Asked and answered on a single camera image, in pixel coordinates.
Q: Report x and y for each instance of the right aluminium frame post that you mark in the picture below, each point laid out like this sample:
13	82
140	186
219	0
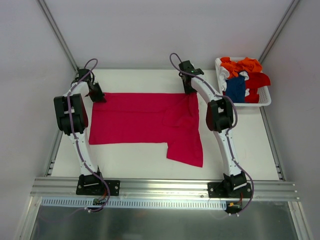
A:
279	28

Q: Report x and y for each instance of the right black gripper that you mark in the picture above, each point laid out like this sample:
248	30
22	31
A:
189	88

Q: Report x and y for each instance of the aluminium frame post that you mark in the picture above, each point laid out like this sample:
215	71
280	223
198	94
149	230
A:
279	28
57	33

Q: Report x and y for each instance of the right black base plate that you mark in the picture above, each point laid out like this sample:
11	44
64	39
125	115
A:
221	190

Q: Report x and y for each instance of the blue t shirt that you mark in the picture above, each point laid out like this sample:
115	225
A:
236	89

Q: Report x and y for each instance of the orange t shirt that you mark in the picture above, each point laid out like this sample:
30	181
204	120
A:
247	64

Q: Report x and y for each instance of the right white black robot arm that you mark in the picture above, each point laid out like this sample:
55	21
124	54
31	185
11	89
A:
219	120

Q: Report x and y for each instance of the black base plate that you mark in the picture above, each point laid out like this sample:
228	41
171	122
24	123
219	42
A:
221	190
112	186

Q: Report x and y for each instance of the white slotted cable duct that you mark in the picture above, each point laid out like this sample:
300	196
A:
135	203

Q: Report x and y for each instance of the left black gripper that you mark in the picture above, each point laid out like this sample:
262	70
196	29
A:
97	94

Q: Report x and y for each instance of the white plastic laundry basket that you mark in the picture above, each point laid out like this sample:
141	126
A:
264	99

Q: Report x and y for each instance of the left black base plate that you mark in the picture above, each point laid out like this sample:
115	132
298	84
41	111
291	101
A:
112	186

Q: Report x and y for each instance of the red t shirt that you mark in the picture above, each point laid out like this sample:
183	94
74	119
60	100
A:
256	80

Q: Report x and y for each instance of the crimson pink t shirt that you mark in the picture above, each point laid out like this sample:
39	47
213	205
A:
152	118

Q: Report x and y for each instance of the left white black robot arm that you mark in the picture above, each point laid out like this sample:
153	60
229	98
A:
73	121

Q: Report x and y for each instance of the left aluminium frame post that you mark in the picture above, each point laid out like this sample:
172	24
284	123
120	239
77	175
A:
57	33

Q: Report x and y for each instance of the aluminium mounting rail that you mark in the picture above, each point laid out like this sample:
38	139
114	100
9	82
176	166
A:
170	189

